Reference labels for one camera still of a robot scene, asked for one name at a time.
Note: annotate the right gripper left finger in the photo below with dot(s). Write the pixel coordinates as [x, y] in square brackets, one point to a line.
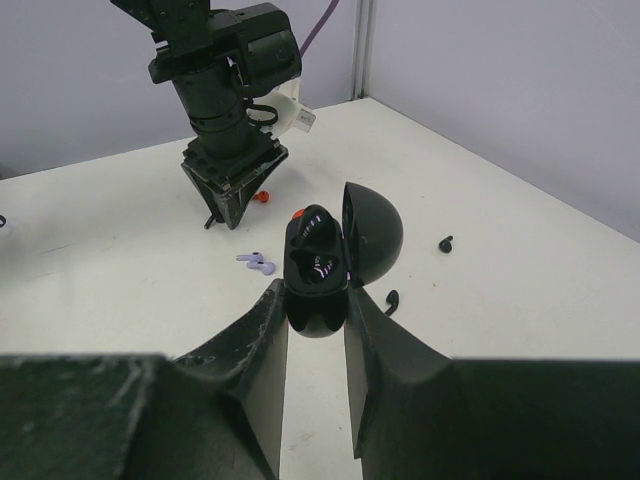
[215, 412]

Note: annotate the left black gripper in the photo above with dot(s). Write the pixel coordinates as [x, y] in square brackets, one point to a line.
[226, 177]

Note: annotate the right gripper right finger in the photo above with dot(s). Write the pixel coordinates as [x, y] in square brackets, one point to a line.
[417, 414]

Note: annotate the black earbud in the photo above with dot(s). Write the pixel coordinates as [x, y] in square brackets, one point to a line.
[392, 301]
[445, 245]
[210, 221]

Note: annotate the black round charging case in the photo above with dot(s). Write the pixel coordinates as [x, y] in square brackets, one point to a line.
[324, 257]

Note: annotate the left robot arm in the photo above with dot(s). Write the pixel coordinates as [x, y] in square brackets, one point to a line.
[220, 62]

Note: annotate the orange round charging case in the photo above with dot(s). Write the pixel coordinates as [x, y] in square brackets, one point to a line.
[298, 215]

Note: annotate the orange earbud left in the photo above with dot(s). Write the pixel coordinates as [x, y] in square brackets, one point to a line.
[262, 196]

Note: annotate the lilac earbud left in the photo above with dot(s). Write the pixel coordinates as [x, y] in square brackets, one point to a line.
[254, 257]

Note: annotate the lilac earbud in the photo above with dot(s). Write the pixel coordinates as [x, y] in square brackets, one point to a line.
[254, 257]
[265, 267]

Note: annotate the lilac earbud right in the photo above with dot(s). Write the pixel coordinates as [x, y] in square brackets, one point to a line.
[265, 267]

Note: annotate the black earbud top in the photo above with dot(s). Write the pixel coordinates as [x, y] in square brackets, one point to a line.
[445, 245]

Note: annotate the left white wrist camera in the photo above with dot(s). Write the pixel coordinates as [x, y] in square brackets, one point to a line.
[280, 110]

